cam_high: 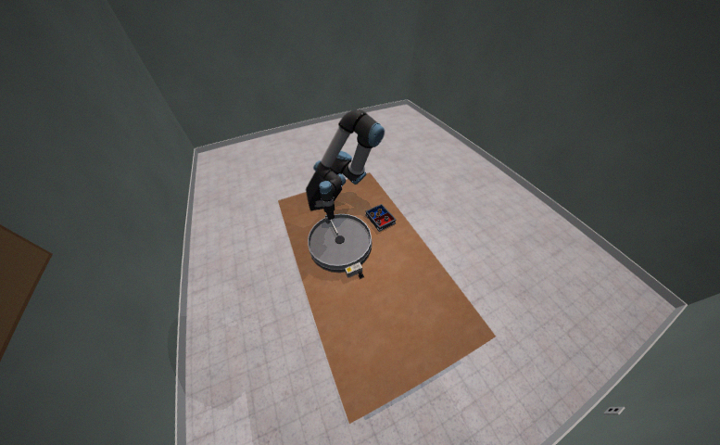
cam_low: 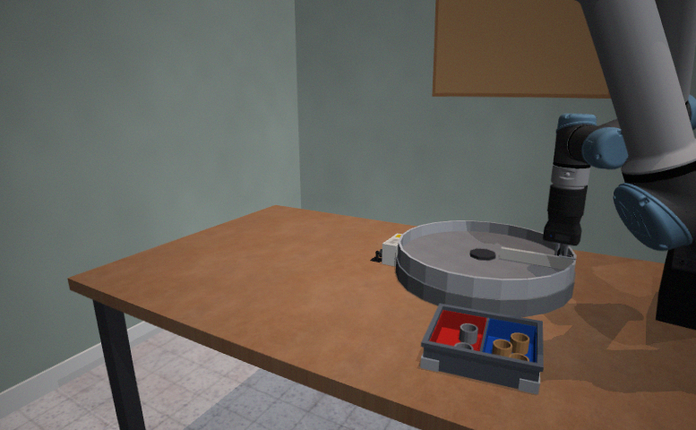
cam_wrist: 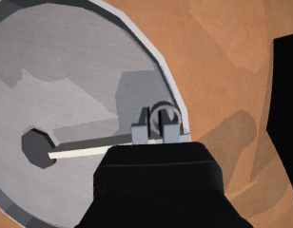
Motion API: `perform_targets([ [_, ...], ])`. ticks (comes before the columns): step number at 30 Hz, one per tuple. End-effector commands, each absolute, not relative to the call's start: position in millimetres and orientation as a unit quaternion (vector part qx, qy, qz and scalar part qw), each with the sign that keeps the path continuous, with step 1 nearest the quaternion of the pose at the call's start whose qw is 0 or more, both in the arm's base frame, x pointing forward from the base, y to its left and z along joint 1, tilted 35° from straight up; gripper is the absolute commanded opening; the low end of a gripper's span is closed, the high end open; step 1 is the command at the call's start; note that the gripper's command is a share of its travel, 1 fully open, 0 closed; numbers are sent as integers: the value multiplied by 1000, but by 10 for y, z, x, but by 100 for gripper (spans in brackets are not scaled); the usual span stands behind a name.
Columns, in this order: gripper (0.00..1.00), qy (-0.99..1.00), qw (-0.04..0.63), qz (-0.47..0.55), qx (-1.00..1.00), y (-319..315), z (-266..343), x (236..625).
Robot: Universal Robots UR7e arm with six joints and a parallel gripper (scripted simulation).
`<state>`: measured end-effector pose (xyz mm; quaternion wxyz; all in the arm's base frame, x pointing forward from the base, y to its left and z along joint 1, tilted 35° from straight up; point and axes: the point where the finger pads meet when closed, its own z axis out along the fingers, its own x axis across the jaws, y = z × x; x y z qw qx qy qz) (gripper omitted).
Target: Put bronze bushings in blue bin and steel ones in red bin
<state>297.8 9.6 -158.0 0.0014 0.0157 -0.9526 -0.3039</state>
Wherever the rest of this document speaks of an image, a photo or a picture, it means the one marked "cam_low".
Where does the grey round turntable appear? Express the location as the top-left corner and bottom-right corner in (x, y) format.
(370, 220), (577, 317)

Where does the bronze bushing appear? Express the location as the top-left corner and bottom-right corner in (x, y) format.
(510, 332), (529, 355)
(492, 340), (512, 357)
(509, 353), (529, 361)

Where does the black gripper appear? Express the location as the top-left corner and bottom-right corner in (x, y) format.
(543, 165), (590, 256)

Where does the red and blue divided bin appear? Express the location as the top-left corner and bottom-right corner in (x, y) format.
(420, 304), (544, 394)

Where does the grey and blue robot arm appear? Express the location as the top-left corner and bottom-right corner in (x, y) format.
(553, 0), (696, 254)

